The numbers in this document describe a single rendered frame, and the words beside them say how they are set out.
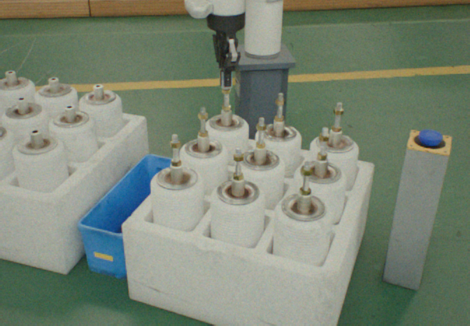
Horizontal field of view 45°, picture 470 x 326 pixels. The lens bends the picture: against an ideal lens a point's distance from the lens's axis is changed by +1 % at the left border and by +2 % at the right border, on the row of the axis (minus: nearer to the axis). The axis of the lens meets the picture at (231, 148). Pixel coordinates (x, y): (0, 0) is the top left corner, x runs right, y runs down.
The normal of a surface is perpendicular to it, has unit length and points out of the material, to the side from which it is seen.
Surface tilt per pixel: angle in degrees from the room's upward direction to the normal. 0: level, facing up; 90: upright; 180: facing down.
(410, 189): 90
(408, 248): 90
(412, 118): 0
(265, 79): 90
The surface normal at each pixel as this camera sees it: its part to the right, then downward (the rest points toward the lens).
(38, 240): -0.32, 0.47
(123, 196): 0.94, 0.15
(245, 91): -0.61, 0.38
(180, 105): 0.00, -0.87
